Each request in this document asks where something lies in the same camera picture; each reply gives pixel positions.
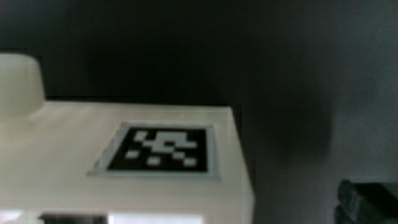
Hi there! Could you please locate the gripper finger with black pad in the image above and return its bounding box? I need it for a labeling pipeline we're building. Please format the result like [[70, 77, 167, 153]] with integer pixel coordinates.
[[334, 179, 398, 224]]

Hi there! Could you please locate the white front drawer tray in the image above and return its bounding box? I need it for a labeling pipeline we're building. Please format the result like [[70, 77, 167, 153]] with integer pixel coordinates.
[[0, 53, 254, 224]]

